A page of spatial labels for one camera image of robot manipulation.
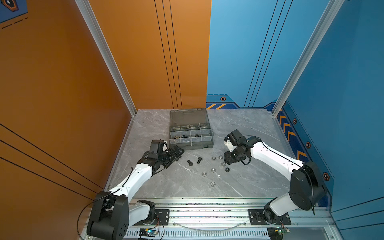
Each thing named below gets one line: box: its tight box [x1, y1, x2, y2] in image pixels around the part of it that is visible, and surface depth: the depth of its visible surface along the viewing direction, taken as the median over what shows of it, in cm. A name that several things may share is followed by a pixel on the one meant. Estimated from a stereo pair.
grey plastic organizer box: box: [169, 108, 214, 151], surface depth 107 cm
